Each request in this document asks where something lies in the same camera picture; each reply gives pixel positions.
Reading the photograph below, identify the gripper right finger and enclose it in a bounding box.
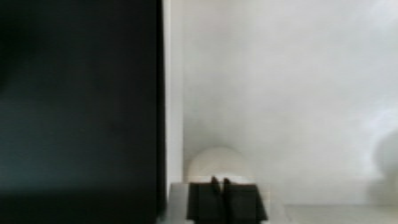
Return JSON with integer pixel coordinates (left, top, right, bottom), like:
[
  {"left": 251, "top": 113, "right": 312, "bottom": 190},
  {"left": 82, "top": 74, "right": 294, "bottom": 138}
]
[{"left": 225, "top": 179, "right": 269, "bottom": 222}]

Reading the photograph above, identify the white square tabletop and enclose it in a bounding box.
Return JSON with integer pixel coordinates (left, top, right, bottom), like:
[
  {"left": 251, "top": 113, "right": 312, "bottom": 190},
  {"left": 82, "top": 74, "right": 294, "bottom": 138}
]
[{"left": 162, "top": 0, "right": 398, "bottom": 224}]

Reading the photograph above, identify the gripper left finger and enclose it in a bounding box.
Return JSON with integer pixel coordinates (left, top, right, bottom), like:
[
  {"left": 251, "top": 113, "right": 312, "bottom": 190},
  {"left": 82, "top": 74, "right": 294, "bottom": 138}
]
[{"left": 187, "top": 178, "right": 225, "bottom": 222}]

